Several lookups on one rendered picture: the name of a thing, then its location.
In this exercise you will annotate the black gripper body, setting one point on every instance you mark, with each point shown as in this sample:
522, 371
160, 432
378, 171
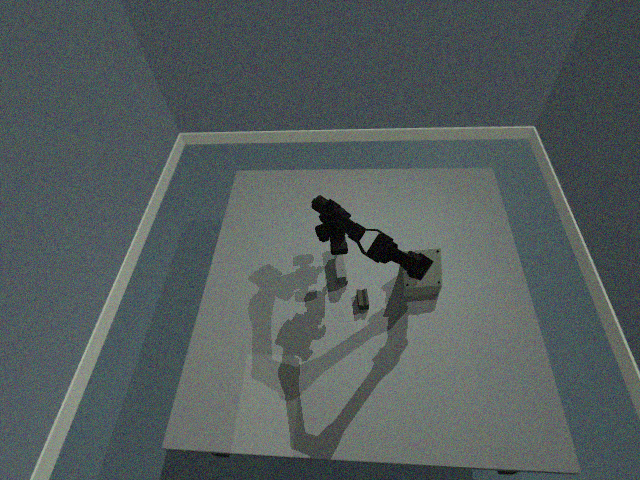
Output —
339, 246

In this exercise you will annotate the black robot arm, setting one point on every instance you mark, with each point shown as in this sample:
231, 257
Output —
383, 249

